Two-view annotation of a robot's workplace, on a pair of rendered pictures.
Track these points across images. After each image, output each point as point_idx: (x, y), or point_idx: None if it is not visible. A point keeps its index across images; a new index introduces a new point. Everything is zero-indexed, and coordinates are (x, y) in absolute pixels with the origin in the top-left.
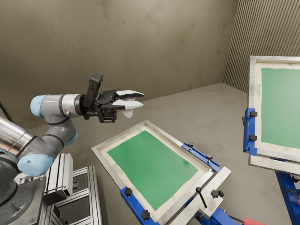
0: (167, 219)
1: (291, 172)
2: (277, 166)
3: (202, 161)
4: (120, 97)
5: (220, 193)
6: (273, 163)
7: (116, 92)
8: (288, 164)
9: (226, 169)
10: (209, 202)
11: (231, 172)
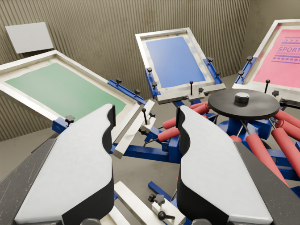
0: None
1: (137, 131)
2: (130, 136)
3: None
4: (112, 200)
5: (153, 197)
6: (127, 137)
7: (35, 223)
8: (131, 129)
9: (117, 185)
10: (168, 212)
11: (120, 181)
